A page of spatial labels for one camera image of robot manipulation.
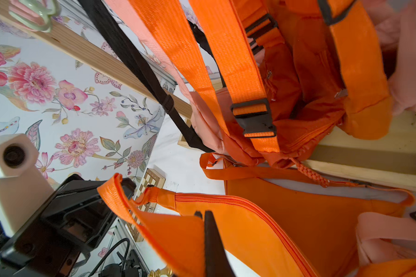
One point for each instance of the orange sling bag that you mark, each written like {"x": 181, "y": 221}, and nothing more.
{"x": 167, "y": 222}
{"x": 321, "y": 221}
{"x": 365, "y": 95}

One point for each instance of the gold chess piece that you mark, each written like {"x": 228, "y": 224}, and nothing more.
{"x": 161, "y": 272}

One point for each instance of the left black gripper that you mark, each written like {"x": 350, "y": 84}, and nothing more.
{"x": 71, "y": 222}

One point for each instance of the pink sling bag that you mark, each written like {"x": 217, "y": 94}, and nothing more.
{"x": 202, "y": 119}
{"x": 382, "y": 238}

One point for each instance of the wooden clothes rack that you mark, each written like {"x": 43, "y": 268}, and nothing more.
{"x": 361, "y": 166}

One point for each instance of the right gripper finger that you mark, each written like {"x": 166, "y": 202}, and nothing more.
{"x": 216, "y": 262}

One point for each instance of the rust orange bag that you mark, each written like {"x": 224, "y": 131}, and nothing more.
{"x": 298, "y": 67}

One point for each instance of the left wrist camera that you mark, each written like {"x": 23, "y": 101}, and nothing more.
{"x": 23, "y": 189}

